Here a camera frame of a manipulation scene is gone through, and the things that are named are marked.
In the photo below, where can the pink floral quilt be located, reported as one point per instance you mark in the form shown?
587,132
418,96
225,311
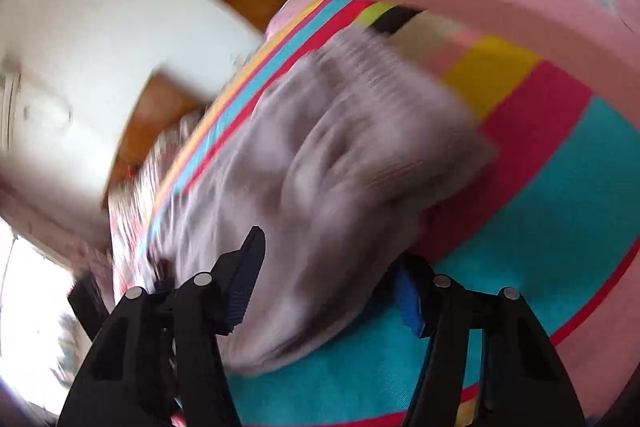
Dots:
150,187

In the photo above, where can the dark object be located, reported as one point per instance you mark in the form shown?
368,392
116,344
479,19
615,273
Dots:
87,307

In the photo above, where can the wide wooden headboard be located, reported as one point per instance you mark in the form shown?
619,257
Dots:
155,117

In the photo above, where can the lilac fleece pants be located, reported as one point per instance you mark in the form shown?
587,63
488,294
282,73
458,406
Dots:
310,207

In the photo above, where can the window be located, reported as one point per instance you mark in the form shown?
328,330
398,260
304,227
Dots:
30,322

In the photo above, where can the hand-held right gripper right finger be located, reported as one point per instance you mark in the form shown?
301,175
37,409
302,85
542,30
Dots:
410,304

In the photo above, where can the colourful striped blanket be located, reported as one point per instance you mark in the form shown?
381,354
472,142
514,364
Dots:
525,217

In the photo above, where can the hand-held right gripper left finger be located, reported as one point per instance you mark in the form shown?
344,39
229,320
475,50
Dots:
245,289

